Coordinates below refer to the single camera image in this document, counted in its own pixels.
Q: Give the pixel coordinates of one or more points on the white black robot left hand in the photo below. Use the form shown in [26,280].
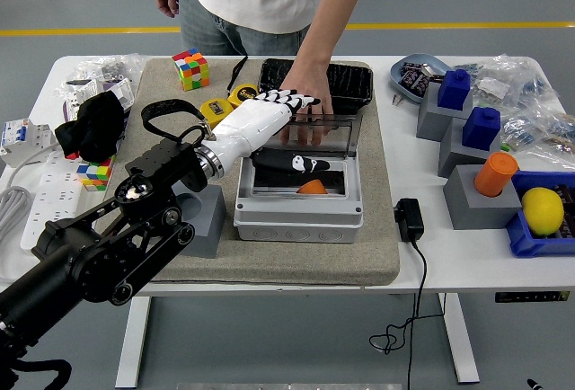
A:
[251,127]

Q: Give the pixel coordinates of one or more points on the person's left hand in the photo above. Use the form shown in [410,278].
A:
[312,80]

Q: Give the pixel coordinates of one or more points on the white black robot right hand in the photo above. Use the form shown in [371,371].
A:
[533,384]

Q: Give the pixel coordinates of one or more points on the transparent hinged box lid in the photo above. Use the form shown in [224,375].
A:
[341,138]

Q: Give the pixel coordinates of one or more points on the orange cylinder battery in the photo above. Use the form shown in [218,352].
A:
[312,188]
[496,174]

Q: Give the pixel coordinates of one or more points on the person's left forearm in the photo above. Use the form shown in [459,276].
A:
[332,17]

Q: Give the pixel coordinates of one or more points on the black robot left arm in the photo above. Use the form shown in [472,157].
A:
[90,255]

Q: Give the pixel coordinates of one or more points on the grey electrical junction box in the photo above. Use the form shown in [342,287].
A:
[296,224]

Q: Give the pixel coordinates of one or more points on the blue block battery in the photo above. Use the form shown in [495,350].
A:
[453,89]
[481,129]

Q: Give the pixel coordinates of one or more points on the yellow tape measure 5m label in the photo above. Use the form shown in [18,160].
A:
[242,95]

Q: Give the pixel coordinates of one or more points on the yellow tape measure black label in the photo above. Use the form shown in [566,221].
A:
[215,109]

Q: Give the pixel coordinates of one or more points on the black plastic tray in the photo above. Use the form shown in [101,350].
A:
[352,84]

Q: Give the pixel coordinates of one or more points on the colourful puzzle cube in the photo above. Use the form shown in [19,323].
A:
[94,174]
[192,71]

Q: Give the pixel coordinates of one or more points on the clear bags of small parts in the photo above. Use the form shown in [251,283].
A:
[117,64]

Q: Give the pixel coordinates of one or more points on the white table leg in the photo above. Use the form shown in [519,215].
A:
[132,345]
[462,340]

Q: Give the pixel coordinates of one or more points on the small metal pins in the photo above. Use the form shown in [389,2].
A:
[396,100]

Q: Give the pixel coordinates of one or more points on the black table control panel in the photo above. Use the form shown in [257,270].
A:
[532,296]

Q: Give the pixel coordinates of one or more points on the light blue dish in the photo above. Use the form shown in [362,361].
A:
[402,86]

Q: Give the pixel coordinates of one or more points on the white small cartons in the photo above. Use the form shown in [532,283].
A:
[122,91]

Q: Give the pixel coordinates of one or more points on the dark snack packets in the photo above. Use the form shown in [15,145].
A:
[415,77]

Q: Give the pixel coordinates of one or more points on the grey block with round hole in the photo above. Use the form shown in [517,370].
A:
[209,228]

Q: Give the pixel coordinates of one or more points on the grey block holder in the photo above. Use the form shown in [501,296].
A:
[476,212]
[458,156]
[431,120]

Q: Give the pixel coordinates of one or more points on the black cloth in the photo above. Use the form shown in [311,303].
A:
[94,125]

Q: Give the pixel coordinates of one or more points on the blue plastic bin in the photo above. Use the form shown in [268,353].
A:
[521,237]

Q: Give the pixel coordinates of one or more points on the yellow lemon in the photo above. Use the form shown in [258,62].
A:
[542,210]

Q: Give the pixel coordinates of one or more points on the dark brown packets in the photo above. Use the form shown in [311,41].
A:
[567,197]

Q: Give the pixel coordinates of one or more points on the white circuit breaker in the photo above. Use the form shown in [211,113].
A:
[22,138]

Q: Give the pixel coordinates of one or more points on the clear bags of components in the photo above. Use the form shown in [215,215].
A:
[521,89]

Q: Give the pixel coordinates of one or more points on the white power strip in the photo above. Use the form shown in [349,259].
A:
[54,197]

